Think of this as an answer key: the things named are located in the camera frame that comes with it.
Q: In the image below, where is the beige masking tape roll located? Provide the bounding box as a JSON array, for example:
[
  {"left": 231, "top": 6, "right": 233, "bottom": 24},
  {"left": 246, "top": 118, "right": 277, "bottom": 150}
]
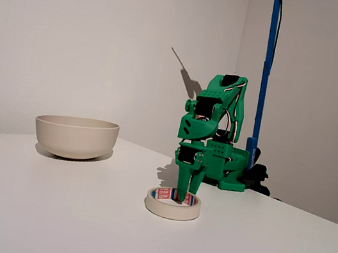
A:
[{"left": 143, "top": 183, "right": 204, "bottom": 225}]

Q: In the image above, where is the large black table clamp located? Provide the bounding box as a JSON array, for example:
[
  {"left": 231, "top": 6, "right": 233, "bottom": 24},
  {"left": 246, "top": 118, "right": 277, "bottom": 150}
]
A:
[{"left": 240, "top": 145, "right": 278, "bottom": 198}]

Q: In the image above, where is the beige round bowl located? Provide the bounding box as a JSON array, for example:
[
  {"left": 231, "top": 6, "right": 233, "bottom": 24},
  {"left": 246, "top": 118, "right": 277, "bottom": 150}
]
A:
[{"left": 29, "top": 109, "right": 122, "bottom": 167}]

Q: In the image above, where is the blue vertical pole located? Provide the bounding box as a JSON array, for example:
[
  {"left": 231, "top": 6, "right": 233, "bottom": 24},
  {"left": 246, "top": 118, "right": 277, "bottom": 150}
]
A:
[{"left": 241, "top": 0, "right": 287, "bottom": 174}]

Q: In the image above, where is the black cable along pole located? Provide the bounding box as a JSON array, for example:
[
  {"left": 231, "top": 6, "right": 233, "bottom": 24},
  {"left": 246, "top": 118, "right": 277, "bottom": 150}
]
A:
[{"left": 268, "top": 0, "right": 287, "bottom": 69}]

